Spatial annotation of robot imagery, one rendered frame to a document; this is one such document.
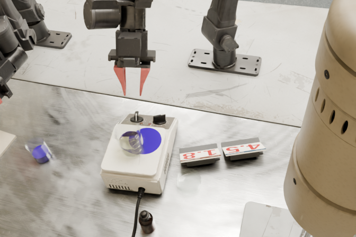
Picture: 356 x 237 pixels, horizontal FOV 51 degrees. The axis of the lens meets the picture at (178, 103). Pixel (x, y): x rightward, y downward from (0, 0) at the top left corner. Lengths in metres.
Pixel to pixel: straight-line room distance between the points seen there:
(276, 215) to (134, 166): 0.30
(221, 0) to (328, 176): 0.67
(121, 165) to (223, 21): 0.42
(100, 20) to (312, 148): 0.56
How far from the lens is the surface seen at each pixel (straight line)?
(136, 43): 0.73
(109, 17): 0.78
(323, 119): 0.27
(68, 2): 1.43
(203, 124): 0.94
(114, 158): 0.81
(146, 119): 0.91
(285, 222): 0.81
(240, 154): 0.86
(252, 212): 0.81
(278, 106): 0.98
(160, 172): 0.80
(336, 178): 0.30
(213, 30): 0.95
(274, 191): 0.85
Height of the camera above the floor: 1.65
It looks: 50 degrees down
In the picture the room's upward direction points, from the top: 8 degrees counter-clockwise
